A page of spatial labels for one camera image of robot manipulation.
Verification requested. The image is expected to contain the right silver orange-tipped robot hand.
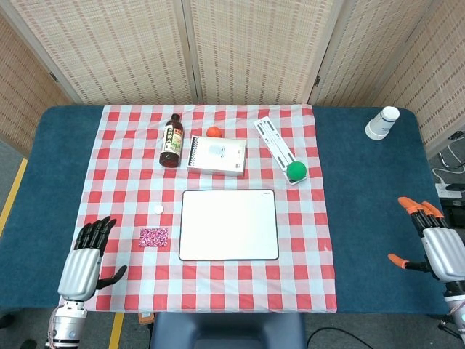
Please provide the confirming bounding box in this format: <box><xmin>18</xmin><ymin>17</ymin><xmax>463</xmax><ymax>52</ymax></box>
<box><xmin>387</xmin><ymin>196</ymin><xmax>465</xmax><ymax>283</ymax></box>

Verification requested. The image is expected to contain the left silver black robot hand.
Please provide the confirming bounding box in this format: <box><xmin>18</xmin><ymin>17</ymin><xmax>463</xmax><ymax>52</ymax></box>
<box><xmin>57</xmin><ymin>216</ymin><xmax>129</xmax><ymax>302</ymax></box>

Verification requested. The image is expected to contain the red white checkered tablecloth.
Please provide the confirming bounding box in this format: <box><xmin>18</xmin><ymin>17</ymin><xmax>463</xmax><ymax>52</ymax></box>
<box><xmin>59</xmin><ymin>103</ymin><xmax>339</xmax><ymax>313</ymax></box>

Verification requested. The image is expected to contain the white rectangular board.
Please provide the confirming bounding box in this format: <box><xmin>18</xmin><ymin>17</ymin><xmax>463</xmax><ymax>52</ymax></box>
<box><xmin>178</xmin><ymin>189</ymin><xmax>280</xmax><ymax>262</ymax></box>

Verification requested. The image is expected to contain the white power strip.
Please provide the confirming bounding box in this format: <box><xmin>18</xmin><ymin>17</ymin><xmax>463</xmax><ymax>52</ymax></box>
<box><xmin>434</xmin><ymin>182</ymin><xmax>464</xmax><ymax>199</ymax></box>

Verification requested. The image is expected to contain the white paper cup stack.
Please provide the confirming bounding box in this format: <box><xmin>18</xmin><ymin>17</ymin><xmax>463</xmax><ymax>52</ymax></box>
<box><xmin>364</xmin><ymin>105</ymin><xmax>401</xmax><ymax>141</ymax></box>

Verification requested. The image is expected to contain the dark sauce bottle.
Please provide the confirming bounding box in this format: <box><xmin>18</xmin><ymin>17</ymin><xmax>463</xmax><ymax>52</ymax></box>
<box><xmin>158</xmin><ymin>113</ymin><xmax>184</xmax><ymax>169</ymax></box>

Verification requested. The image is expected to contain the green ball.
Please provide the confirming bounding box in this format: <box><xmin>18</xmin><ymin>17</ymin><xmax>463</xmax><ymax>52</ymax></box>
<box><xmin>286</xmin><ymin>161</ymin><xmax>308</xmax><ymax>182</ymax></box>

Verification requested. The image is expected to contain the white earbuds box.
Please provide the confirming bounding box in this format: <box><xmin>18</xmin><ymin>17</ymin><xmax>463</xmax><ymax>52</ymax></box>
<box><xmin>186</xmin><ymin>135</ymin><xmax>247</xmax><ymax>177</ymax></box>

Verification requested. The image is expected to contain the white folding stand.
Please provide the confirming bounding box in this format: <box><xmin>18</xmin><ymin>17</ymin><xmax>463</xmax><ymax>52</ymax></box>
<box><xmin>253</xmin><ymin>116</ymin><xmax>309</xmax><ymax>186</ymax></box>

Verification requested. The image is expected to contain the woven folding screen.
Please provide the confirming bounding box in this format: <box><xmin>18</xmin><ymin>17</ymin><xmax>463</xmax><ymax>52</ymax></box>
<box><xmin>0</xmin><ymin>0</ymin><xmax>465</xmax><ymax>158</ymax></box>

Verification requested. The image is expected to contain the white cable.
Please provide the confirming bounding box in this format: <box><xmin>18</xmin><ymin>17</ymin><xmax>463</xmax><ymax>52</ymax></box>
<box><xmin>431</xmin><ymin>167</ymin><xmax>453</xmax><ymax>187</ymax></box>

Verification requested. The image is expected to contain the black floor cable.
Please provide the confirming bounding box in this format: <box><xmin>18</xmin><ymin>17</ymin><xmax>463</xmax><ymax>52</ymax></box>
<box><xmin>307</xmin><ymin>326</ymin><xmax>375</xmax><ymax>349</ymax></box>

